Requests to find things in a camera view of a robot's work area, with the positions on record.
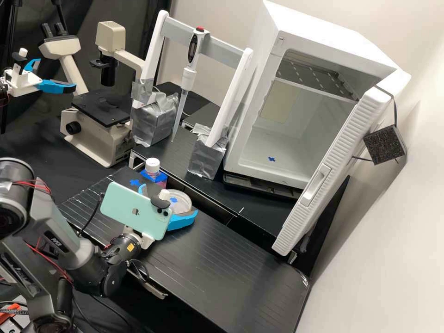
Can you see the white pipette stand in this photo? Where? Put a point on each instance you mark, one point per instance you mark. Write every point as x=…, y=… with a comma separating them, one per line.
x=229, y=104

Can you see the petri dish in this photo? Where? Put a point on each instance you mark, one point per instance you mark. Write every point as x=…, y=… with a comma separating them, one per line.
x=180, y=204

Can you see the right wrist camera phone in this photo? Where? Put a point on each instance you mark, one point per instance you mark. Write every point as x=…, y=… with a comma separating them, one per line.
x=131, y=208

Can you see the cream microscope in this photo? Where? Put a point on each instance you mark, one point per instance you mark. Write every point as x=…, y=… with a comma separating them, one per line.
x=97, y=131

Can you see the pipette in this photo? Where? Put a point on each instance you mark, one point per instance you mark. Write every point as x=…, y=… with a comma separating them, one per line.
x=194, y=45

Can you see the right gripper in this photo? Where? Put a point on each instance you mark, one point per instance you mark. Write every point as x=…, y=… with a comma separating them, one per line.
x=147, y=241

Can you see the incubator door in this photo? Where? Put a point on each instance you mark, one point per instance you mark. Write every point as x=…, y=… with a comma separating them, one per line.
x=333, y=166

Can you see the small bottle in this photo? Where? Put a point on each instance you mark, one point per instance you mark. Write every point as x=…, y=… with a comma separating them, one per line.
x=152, y=166

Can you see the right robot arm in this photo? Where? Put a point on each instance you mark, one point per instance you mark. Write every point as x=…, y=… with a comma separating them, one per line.
x=45, y=222

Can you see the white incubator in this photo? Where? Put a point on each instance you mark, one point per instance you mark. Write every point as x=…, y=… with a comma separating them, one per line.
x=312, y=38

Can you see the blue bottle holder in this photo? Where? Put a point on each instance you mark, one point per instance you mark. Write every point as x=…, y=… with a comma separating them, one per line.
x=161, y=180

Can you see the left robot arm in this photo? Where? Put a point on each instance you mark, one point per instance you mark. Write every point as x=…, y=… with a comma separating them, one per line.
x=2, y=88

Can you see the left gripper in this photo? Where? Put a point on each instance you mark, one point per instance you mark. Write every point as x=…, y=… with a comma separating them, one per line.
x=24, y=83

